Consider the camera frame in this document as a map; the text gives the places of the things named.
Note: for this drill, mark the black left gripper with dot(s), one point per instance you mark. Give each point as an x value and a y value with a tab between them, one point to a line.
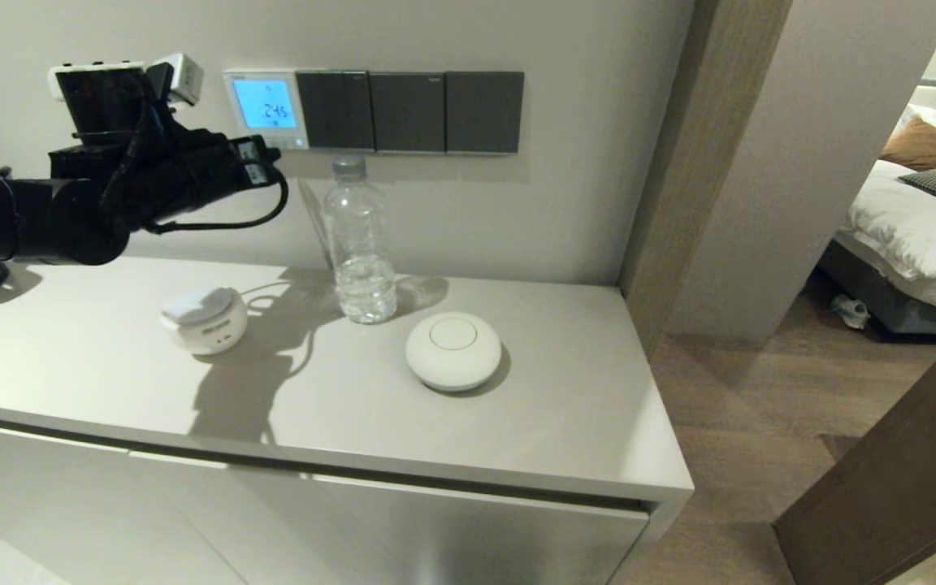
175	175

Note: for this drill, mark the white thermostat panel blue screen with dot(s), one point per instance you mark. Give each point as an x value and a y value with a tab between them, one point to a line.
265	104

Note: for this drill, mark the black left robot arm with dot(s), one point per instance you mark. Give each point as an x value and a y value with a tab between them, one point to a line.
25	215

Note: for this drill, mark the clear plastic water bottle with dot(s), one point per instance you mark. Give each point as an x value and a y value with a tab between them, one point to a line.
360	244

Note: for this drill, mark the black box with white lid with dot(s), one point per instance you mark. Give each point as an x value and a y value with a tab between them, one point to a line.
102	96

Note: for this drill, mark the white round device grey lid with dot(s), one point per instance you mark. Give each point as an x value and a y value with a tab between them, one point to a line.
204	322

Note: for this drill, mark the white round dome device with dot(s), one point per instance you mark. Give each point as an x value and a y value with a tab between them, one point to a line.
452	351

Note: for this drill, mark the grey cabinet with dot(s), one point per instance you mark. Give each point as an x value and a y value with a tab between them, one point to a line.
435	422

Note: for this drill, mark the bed with white duvet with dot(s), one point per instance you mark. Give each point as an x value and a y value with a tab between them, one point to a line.
915	236

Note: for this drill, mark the brown pillow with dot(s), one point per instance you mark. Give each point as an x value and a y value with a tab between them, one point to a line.
927	148

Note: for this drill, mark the white pillow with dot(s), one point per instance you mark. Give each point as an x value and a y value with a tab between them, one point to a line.
927	120

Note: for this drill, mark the brown wooden door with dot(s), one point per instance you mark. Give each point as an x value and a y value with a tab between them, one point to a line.
899	487

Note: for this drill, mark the dark triple rocker wall switch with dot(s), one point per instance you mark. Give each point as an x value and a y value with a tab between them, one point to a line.
335	110

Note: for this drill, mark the white cube wrist camera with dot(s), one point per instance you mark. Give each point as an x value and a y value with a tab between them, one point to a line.
179	79

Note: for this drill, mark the dark single rocker wall switch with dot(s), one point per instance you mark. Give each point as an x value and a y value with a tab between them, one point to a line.
484	112
407	112

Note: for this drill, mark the wooden door frame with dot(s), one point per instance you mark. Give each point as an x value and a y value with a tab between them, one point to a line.
695	162

